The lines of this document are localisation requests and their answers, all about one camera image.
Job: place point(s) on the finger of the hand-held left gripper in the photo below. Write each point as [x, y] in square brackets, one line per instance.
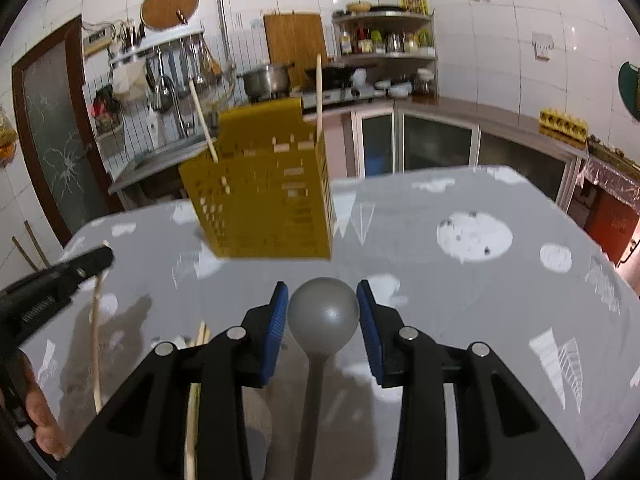
[75, 267]

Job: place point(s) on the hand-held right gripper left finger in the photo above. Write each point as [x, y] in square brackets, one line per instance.
[277, 330]

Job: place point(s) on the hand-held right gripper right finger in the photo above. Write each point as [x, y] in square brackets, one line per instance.
[369, 330]

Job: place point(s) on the grey spoon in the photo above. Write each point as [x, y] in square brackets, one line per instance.
[323, 310]

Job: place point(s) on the yellow utensil holder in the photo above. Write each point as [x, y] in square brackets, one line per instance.
[260, 200]

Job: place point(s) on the row of hanging kitchen utensils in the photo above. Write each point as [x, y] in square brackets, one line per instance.
[192, 65]

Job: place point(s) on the person's left hand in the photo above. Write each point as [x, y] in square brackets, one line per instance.
[45, 422]

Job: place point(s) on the grey printed tablecloth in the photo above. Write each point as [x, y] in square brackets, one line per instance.
[450, 310]

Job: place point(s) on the brown framed glass door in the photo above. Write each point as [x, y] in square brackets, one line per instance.
[50, 150]

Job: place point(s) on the steel kitchen sink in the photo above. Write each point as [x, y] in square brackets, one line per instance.
[155, 160]

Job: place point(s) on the yellow hanging bag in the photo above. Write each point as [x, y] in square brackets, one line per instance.
[5, 135]

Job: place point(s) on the white soap bottle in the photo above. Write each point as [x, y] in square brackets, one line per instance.
[154, 125]

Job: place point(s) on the white hanging cloth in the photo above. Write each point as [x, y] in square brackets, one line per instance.
[125, 80]

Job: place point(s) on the glass door kitchen cabinet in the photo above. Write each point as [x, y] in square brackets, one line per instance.
[435, 145]

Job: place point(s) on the steel faucet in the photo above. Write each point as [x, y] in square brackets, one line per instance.
[172, 95]

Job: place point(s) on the steel gas stove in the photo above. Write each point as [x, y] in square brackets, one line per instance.
[345, 94]

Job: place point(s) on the stack of white bowls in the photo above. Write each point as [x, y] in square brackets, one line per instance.
[395, 91]

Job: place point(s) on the steel cooking pot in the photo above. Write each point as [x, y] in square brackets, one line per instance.
[267, 80]

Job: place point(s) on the glass jar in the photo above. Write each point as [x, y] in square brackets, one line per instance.
[425, 81]

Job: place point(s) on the black wok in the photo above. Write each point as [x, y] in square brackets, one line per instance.
[335, 74]

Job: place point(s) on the steel corner shelf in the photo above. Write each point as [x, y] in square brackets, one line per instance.
[390, 56]

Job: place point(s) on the round wooden lid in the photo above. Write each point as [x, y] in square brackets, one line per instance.
[167, 5]

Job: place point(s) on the yellow egg carton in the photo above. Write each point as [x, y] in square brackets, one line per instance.
[562, 122]

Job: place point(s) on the wooden cutting board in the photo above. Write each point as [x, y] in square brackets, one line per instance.
[295, 45]

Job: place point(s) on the row of condiment bottles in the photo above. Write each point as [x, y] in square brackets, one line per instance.
[380, 42]

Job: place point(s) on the foil covered shelf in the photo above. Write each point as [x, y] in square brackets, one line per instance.
[612, 167]

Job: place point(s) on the black pan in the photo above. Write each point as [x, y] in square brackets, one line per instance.
[387, 8]

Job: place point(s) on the beige bowl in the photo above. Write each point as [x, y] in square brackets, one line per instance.
[357, 7]

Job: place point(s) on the green round object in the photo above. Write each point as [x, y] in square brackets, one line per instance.
[630, 92]

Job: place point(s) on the wall power strip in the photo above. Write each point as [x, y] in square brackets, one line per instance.
[97, 36]

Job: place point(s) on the steel wall utensil rack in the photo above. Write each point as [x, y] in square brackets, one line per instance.
[150, 45]

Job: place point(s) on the grey wall pipe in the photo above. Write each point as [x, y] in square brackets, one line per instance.
[220, 10]

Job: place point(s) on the white wall socket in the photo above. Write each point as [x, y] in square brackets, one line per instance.
[542, 47]

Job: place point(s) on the yellow wall poster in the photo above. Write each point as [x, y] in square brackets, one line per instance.
[413, 0]

